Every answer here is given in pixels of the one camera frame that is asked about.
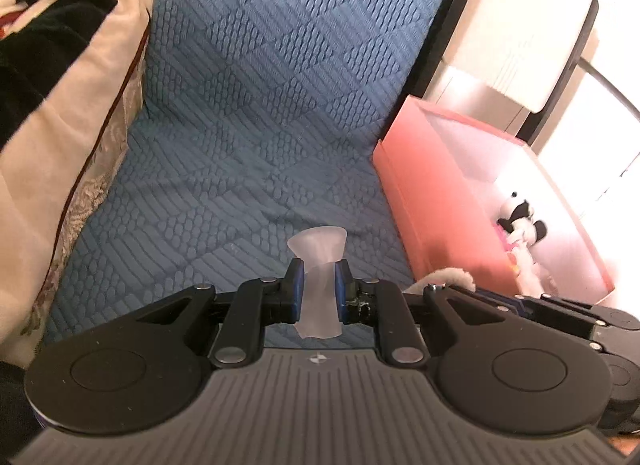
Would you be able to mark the white toilet paper roll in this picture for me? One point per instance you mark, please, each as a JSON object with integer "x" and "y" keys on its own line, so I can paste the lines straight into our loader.
{"x": 530, "y": 272}

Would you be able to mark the blue textured mat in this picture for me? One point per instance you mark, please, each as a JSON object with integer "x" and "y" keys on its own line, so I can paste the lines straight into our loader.
{"x": 280, "y": 95}

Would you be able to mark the pink cardboard box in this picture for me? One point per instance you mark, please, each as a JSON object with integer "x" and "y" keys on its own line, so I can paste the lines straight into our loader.
{"x": 440, "y": 205}

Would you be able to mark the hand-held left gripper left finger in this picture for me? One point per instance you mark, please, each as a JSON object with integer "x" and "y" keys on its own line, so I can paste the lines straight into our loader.
{"x": 296, "y": 290}

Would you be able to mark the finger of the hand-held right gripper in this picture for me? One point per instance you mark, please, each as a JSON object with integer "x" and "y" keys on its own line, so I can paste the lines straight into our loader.
{"x": 540, "y": 312}
{"x": 600, "y": 312}

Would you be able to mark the curved black metal tube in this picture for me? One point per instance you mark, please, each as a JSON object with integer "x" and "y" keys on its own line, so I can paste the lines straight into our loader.
{"x": 615, "y": 90}

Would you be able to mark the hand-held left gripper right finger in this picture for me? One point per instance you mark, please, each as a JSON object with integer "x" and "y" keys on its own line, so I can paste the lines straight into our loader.
{"x": 344, "y": 290}

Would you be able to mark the red black white striped blanket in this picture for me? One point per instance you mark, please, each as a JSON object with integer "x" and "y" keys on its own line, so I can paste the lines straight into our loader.
{"x": 55, "y": 75}

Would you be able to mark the panda plush toy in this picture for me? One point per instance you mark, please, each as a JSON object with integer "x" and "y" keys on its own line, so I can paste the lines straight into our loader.
{"x": 520, "y": 217}

